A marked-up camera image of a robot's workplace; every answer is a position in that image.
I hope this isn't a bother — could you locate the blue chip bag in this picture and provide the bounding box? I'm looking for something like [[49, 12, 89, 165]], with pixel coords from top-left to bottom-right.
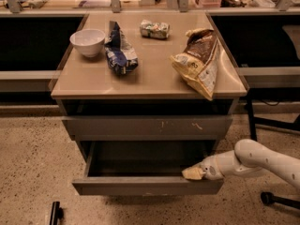
[[104, 21, 139, 76]]

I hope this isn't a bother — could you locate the grey top drawer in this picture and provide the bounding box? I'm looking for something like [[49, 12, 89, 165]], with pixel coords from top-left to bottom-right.
[[63, 115, 233, 141]]

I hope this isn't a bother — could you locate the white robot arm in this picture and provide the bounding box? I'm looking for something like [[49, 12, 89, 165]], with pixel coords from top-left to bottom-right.
[[182, 139, 300, 188]]

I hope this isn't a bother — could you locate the black object on floor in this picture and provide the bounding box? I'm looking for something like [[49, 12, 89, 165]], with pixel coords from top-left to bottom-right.
[[49, 202, 64, 225]]

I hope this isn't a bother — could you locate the black table leg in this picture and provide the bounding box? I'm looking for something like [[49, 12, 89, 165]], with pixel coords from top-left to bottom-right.
[[246, 96, 257, 141]]

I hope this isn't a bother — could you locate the black chair base leg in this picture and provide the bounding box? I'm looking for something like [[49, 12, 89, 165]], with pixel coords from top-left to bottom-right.
[[261, 192, 300, 209]]

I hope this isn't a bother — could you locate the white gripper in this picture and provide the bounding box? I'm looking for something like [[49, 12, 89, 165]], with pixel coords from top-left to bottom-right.
[[182, 155, 224, 180]]

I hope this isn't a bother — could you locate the brown yellow chip bag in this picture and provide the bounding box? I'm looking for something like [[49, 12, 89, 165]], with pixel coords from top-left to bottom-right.
[[170, 28, 219, 100]]

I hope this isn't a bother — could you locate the grey drawer cabinet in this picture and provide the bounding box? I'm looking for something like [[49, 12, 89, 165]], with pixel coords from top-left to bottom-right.
[[48, 10, 250, 195]]

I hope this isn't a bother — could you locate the grey drawer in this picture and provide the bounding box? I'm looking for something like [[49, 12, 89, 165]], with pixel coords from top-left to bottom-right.
[[63, 115, 233, 141], [72, 141, 223, 196]]

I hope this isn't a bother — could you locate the white bowl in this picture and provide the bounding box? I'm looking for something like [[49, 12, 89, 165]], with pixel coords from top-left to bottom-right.
[[69, 29, 106, 57]]

